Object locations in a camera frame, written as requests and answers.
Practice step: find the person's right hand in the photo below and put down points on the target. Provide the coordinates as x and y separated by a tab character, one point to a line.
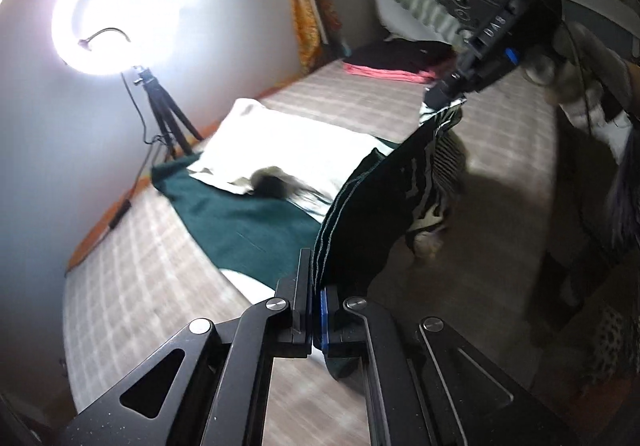
585	65

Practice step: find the green and white printed shirt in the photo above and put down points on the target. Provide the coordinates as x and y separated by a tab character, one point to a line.
240	231

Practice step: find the folded black garment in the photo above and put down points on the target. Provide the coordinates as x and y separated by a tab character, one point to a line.
400	56

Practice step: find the orange patterned scarf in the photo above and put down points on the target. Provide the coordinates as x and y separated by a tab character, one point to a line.
305	35

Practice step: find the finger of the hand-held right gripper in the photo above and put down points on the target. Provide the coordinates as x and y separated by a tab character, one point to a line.
442	93

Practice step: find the person's patterned clothing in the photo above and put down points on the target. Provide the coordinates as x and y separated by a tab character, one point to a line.
620	206

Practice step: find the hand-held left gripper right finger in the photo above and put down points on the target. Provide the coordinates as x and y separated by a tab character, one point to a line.
324	321

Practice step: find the black gooseneck phone holder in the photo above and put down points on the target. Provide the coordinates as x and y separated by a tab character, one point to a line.
107	30

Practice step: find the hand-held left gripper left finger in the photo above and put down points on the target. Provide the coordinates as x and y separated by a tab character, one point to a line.
302	306

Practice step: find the bed with checked sheet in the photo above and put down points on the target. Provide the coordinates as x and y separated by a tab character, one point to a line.
150	301

